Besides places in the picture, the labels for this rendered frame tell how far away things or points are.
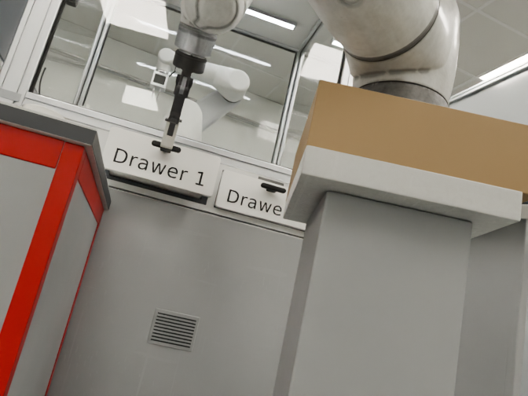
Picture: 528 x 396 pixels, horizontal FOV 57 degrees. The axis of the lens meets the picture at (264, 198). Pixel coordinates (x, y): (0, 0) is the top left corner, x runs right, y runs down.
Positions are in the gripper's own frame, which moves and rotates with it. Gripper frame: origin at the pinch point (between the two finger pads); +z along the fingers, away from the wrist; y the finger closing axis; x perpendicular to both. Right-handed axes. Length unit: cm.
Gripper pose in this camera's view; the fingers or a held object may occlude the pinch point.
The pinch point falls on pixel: (170, 133)
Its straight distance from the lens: 123.1
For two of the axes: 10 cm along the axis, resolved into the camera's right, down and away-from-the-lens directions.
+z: -3.2, 8.8, 3.4
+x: -9.4, -2.6, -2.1
